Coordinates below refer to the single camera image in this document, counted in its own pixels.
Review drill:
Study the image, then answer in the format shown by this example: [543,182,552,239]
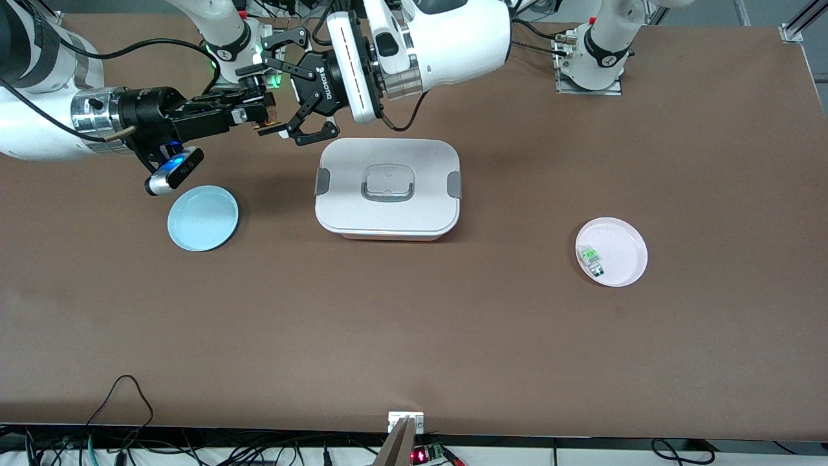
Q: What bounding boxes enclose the small metal bracket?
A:
[388,412,424,434]

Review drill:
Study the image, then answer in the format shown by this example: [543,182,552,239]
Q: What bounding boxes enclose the black looped cable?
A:
[84,374,156,454]

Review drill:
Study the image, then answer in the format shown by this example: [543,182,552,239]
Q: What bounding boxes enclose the white lunch box grey clips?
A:
[314,137,463,241]

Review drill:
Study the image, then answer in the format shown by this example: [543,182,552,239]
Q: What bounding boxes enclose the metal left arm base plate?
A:
[553,32,623,96]

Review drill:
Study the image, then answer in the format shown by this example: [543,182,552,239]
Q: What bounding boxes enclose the aluminium frame profile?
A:
[779,0,828,43]

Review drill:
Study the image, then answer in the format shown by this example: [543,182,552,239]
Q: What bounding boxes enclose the orange push button switch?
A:
[254,97,283,137]

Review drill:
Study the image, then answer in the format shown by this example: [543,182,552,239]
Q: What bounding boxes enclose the light blue round plate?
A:
[167,185,240,252]

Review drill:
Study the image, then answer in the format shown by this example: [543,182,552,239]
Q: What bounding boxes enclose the green push button switch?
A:
[577,245,606,278]

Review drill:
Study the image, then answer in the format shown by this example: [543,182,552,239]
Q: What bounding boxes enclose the circuit board with red light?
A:
[411,442,448,464]

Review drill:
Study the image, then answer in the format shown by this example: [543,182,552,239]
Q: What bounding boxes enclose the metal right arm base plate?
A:
[213,25,289,89]

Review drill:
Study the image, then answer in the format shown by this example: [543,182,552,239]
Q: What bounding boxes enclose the black coiled cable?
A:
[650,439,715,465]

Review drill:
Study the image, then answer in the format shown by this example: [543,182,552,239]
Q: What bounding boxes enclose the pale pink round plate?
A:
[574,216,648,287]

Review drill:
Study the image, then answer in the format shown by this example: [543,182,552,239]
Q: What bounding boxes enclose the black cable across table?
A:
[510,21,573,58]

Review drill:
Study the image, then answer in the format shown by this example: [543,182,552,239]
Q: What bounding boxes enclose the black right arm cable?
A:
[0,36,221,140]

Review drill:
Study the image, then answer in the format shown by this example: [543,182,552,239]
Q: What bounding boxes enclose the grey brown camera post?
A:
[372,416,418,466]

